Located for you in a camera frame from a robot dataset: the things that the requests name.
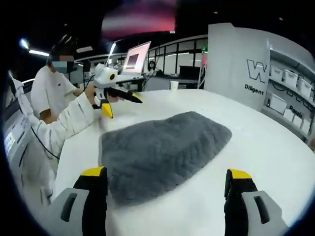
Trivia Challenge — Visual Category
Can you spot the grey towel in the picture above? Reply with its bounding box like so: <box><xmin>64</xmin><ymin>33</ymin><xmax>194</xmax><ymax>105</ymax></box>
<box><xmin>97</xmin><ymin>111</ymin><xmax>233</xmax><ymax>207</ymax></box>

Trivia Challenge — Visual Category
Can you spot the person's left hand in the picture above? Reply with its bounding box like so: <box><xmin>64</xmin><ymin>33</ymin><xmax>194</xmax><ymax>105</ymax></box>
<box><xmin>85</xmin><ymin>85</ymin><xmax>98</xmax><ymax>105</ymax></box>

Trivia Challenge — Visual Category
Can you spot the large computer monitor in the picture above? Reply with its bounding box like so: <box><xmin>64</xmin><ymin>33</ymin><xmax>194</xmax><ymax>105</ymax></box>
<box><xmin>122</xmin><ymin>40</ymin><xmax>152</xmax><ymax>77</ymax></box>

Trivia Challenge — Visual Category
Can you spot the ceiling strip light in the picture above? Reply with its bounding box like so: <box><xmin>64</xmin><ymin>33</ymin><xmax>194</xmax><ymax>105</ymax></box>
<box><xmin>29</xmin><ymin>49</ymin><xmax>50</xmax><ymax>57</ymax></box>

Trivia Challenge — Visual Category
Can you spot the black computer monitor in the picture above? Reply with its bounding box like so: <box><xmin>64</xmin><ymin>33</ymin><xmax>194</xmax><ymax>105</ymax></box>
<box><xmin>179</xmin><ymin>65</ymin><xmax>200</xmax><ymax>77</ymax></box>

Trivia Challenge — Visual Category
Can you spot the grey chest-worn device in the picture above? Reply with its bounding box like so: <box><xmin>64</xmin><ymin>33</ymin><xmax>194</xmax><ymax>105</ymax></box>
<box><xmin>3</xmin><ymin>98</ymin><xmax>32</xmax><ymax>168</ymax></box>

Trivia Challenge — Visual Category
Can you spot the grey lettered partition panel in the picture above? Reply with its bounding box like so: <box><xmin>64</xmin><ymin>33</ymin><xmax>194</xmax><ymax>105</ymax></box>
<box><xmin>207</xmin><ymin>22</ymin><xmax>271</xmax><ymax>113</ymax></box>

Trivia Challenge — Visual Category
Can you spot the grey metal shelf rack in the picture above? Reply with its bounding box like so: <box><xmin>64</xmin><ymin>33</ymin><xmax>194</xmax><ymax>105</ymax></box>
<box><xmin>262</xmin><ymin>36</ymin><xmax>315</xmax><ymax>143</ymax></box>

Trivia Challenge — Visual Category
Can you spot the group of white storage boxes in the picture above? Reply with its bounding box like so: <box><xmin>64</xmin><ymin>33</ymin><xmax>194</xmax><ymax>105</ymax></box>
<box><xmin>265</xmin><ymin>65</ymin><xmax>315</xmax><ymax>133</ymax></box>

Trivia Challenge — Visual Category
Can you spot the white desk with black frame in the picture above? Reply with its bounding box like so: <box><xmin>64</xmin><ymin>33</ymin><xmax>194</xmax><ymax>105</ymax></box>
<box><xmin>115</xmin><ymin>75</ymin><xmax>146</xmax><ymax>93</ymax></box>

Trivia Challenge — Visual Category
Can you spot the black cable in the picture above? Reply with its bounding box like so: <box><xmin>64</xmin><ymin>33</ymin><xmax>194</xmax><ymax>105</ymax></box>
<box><xmin>29</xmin><ymin>125</ymin><xmax>61</xmax><ymax>159</ymax></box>

